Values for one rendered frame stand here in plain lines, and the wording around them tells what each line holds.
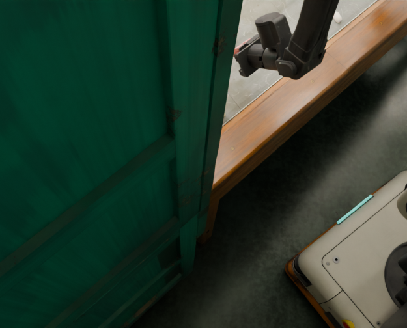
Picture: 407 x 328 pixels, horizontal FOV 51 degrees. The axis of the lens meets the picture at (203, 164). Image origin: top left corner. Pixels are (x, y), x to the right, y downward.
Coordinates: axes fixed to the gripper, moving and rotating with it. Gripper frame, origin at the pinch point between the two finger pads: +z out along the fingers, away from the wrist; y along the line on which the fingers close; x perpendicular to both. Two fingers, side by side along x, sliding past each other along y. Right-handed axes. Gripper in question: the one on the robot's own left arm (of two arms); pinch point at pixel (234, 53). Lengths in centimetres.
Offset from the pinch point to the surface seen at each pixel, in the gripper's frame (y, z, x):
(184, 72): 40, -56, -26
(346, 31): -37.0, -2.8, 15.0
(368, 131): -69, 31, 87
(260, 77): -7.0, 3.7, 12.6
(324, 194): -30, 26, 91
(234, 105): 5.2, 2.4, 13.7
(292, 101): -6.7, -7.2, 18.6
